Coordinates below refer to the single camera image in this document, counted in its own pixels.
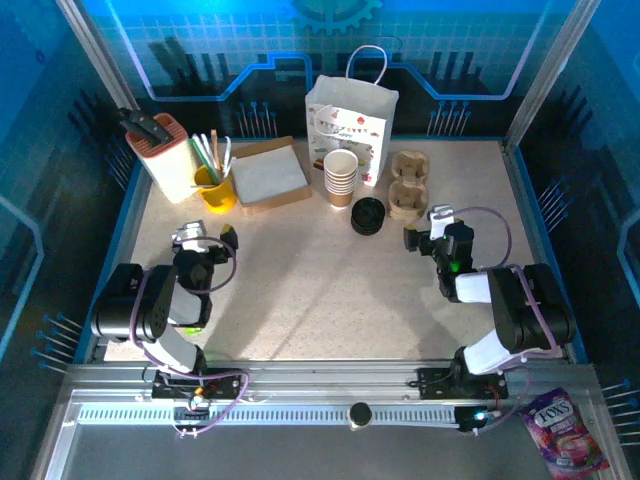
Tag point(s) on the yellow mug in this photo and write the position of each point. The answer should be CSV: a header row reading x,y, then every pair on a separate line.
x,y
220,197

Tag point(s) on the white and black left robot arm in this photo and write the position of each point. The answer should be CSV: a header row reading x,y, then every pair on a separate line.
x,y
130,305

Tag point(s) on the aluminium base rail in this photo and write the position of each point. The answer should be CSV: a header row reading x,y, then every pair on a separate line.
x,y
325,380

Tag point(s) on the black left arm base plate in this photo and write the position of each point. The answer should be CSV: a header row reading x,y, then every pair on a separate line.
x,y
225,385

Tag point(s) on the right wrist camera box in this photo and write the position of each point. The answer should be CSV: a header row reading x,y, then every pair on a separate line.
x,y
440,214

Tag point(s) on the stack of black cup lids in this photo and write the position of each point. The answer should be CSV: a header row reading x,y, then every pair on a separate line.
x,y
367,217

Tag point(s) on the white knife block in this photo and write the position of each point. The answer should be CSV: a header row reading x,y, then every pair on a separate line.
x,y
170,170

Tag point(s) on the white printed paper gift bag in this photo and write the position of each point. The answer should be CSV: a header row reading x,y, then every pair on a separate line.
x,y
350,100

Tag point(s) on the brown cardboard napkin box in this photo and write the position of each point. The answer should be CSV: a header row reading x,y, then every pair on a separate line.
x,y
272,202

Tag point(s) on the small black controller box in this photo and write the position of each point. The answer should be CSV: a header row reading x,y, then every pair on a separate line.
x,y
198,404
472,419

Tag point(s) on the stack of brown paper cups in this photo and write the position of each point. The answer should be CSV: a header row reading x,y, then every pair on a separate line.
x,y
341,192

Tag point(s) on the black round knob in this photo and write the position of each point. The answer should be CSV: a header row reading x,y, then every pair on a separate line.
x,y
360,412

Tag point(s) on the purple Fox's candy bag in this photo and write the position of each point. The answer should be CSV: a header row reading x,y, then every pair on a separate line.
x,y
560,430

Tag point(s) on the aluminium frame post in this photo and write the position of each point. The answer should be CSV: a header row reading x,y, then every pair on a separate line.
x,y
550,70
95,55

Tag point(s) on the wooden stirrer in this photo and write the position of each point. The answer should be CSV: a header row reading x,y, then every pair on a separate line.
x,y
214,145

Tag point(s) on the stack of pulp cup carriers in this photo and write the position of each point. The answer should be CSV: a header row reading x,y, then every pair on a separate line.
x,y
410,197

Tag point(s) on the green wrapped straw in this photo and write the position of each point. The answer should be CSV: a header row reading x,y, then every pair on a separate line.
x,y
205,161

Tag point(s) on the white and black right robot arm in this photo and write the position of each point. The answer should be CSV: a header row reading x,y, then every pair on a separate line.
x,y
530,310

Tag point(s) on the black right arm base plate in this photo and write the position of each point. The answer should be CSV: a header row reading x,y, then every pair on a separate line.
x,y
435,385

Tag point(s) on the white paper napkins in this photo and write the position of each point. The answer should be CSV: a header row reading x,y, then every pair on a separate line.
x,y
270,172

